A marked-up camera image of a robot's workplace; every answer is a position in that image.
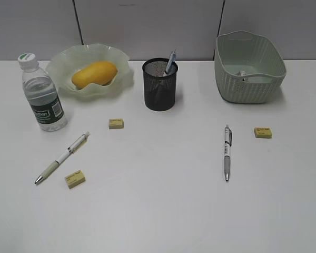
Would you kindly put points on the blue grip white pen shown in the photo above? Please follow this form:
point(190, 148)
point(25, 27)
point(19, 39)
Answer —
point(170, 62)

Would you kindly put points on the grey grip white pen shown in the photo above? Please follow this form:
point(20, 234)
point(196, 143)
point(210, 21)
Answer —
point(227, 153)

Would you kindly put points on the beige grip white pen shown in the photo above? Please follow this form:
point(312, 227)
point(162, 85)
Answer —
point(57, 162)

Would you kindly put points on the yellow mango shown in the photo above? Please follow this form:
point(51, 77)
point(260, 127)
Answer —
point(101, 73)

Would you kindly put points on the waste paper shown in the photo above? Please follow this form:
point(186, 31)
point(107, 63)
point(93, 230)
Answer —
point(241, 73)

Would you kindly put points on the yellow eraser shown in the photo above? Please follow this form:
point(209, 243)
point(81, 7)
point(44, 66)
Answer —
point(263, 133)
point(116, 123)
point(75, 179)

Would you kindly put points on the clear water bottle green label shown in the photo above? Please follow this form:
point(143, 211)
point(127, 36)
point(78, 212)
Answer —
point(41, 94)

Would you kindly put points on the black mesh pen holder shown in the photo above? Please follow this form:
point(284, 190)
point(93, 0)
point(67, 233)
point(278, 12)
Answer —
point(159, 90)

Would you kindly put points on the pale green woven basket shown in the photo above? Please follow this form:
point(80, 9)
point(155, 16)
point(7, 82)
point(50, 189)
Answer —
point(255, 54)

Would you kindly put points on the pale green wavy glass plate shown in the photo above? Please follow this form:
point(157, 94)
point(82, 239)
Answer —
point(64, 65)

